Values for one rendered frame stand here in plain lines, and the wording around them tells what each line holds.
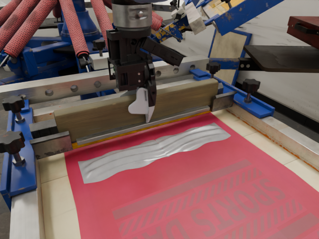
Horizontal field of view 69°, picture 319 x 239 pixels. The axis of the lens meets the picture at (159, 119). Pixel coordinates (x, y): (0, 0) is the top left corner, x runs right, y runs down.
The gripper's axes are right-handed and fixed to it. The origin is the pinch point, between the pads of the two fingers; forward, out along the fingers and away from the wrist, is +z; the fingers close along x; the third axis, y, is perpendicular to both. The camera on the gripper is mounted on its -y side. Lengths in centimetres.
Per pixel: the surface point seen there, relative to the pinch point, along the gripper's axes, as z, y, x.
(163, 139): 5.0, -1.8, 5.7
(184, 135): 5.0, -7.2, 6.7
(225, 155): 5.3, -11.9, 16.7
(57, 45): -1, 13, -74
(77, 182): 5.3, 19.2, 10.4
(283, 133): 2.0, -25.4, 19.5
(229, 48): 50, -192, -182
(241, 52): 49, -191, -159
